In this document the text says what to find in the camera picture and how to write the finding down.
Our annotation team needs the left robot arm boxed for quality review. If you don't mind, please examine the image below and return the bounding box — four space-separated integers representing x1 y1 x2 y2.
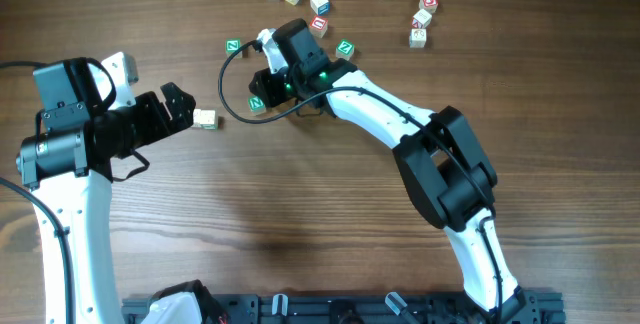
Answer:
16 52 196 323

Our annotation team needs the white block green side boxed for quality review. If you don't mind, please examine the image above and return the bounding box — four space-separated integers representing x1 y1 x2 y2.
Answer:
199 109 218 130

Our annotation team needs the red U block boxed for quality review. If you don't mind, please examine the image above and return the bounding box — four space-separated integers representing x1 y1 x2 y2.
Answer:
309 16 328 38

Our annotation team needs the green Z block left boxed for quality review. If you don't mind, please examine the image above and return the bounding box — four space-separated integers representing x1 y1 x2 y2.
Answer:
225 38 243 58

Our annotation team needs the white block dotted face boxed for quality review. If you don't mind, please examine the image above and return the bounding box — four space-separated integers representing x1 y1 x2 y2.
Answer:
193 109 202 128

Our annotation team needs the red letter block right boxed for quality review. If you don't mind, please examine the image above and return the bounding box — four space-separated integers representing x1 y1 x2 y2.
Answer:
419 0 439 14

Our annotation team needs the white block red side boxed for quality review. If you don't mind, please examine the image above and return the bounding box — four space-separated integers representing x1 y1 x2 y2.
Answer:
411 9 432 29

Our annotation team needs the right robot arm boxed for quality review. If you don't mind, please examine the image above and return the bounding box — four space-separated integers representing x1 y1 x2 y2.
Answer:
249 19 519 323

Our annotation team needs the white picture block right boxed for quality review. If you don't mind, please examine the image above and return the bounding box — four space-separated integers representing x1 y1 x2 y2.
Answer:
409 28 428 48

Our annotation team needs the green Z block centre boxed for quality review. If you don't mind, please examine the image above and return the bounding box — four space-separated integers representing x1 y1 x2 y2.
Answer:
335 39 355 61

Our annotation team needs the green N block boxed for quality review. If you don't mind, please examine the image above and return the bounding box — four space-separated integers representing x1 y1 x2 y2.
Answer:
247 96 267 116

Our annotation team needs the green z block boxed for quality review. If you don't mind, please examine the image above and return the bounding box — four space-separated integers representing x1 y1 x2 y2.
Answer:
225 38 243 58
335 39 355 61

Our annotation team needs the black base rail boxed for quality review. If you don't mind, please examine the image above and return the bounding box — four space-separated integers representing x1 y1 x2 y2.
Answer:
120 291 566 324

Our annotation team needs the plain wooden block blue side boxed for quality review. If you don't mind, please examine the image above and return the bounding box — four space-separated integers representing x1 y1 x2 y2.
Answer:
310 0 330 16

